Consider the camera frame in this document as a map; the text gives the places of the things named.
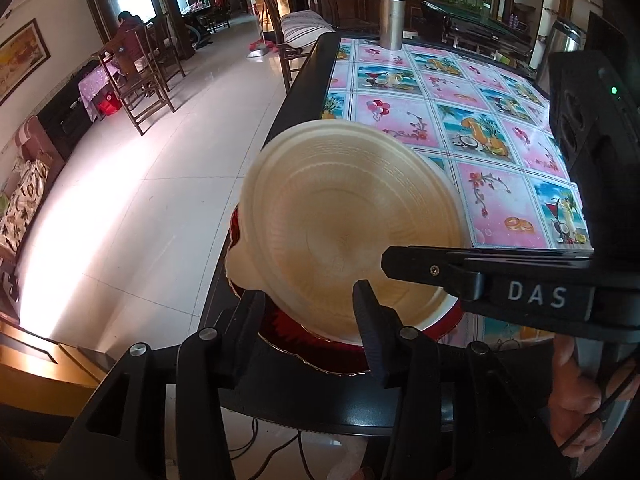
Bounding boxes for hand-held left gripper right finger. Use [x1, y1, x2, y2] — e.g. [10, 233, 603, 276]
[351, 279, 572, 480]

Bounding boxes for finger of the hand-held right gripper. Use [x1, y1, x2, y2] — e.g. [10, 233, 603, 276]
[381, 245, 487, 302]

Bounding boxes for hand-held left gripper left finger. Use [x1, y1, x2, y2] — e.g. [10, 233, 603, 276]
[44, 290, 268, 480]

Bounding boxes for large red glass plate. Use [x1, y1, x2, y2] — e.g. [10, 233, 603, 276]
[229, 205, 466, 376]

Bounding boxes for cream plastic plate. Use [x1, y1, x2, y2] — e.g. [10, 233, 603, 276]
[225, 120, 472, 341]

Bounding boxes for person's right hand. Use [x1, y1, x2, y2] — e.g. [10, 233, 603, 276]
[546, 335, 607, 457]

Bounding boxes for large steel vacuum flask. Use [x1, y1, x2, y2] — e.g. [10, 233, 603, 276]
[537, 16, 586, 81]

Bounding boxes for printed fruit tablecloth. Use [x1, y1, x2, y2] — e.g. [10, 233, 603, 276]
[322, 40, 593, 351]

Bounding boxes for green topped game table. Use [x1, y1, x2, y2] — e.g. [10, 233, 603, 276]
[420, 0, 533, 56]

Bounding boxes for black framed table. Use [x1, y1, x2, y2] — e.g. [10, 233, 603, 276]
[202, 30, 596, 436]

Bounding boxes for steel thermos cup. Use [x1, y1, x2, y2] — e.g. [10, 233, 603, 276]
[379, 0, 405, 51]

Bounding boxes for striped cushion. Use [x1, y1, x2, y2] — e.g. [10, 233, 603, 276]
[280, 10, 336, 48]

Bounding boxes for red floor mop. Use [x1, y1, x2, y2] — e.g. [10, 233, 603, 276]
[246, 2, 282, 56]

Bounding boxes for sofa with patterned cover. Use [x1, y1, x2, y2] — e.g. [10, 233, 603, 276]
[0, 115, 66, 261]

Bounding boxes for dark wooden chair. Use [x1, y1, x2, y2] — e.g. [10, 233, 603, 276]
[145, 12, 187, 92]
[254, 0, 321, 93]
[306, 0, 351, 31]
[97, 27, 176, 136]

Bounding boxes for black low cabinet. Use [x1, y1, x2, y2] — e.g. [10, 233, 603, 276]
[37, 60, 101, 146]

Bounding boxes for table with pink cloth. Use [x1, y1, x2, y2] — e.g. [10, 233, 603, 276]
[78, 67, 108, 121]

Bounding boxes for framed wall painting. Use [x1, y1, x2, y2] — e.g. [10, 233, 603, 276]
[0, 18, 52, 106]

